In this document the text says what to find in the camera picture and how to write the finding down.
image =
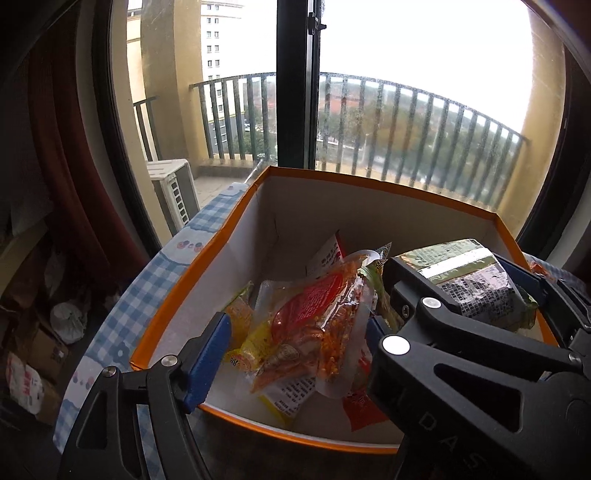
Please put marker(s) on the balcony railing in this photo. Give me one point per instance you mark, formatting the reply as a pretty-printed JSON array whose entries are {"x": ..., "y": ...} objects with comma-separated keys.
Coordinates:
[{"x": 231, "y": 77}]

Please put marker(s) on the dark red curtain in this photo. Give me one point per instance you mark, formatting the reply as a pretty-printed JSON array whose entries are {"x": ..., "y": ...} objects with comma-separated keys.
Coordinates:
[{"x": 69, "y": 138}]

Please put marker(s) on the blue checked tablecloth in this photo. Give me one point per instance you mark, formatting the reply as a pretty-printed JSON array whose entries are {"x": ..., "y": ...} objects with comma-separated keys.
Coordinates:
[{"x": 115, "y": 314}]

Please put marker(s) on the black window frame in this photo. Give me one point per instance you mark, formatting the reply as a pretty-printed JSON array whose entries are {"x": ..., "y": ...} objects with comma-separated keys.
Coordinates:
[{"x": 122, "y": 152}]

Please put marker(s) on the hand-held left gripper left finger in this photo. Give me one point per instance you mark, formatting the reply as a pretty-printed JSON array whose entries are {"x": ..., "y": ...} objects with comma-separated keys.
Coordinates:
[{"x": 210, "y": 360}]

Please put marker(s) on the brown cardboard box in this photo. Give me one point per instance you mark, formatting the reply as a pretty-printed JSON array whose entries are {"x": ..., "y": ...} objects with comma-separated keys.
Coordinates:
[{"x": 44, "y": 344}]

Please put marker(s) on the apartment building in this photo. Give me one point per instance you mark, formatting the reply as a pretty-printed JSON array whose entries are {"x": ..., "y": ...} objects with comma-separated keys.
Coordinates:
[{"x": 221, "y": 46}]

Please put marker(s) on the black window mullion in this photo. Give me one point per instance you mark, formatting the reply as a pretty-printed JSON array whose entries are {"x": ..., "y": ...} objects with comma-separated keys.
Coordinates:
[{"x": 293, "y": 92}]

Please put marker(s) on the clear packet of orange snack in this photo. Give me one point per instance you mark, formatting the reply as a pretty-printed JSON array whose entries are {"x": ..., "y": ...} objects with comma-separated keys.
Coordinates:
[{"x": 314, "y": 318}]

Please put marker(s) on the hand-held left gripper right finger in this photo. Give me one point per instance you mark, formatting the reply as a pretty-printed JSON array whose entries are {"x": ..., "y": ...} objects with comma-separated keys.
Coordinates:
[{"x": 376, "y": 333}]

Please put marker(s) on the green snack packet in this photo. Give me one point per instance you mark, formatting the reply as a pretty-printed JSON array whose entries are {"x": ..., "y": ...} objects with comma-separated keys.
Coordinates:
[{"x": 471, "y": 277}]

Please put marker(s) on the red white plastic bag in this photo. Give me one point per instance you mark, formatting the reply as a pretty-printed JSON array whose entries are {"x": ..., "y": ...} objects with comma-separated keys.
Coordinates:
[{"x": 25, "y": 383}]

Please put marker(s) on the orange cardboard box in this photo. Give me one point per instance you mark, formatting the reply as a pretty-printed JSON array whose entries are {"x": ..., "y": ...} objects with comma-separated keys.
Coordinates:
[{"x": 300, "y": 207}]

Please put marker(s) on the white air conditioner unit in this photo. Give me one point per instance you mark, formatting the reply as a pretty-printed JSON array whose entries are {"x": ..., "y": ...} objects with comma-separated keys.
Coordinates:
[{"x": 178, "y": 194}]

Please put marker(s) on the yellow orange snack packet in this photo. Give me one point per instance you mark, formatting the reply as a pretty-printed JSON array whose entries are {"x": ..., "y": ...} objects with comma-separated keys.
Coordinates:
[{"x": 240, "y": 304}]

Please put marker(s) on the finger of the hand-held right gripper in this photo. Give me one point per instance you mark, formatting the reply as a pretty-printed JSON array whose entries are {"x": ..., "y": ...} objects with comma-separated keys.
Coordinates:
[
  {"x": 406, "y": 290},
  {"x": 526, "y": 281}
]

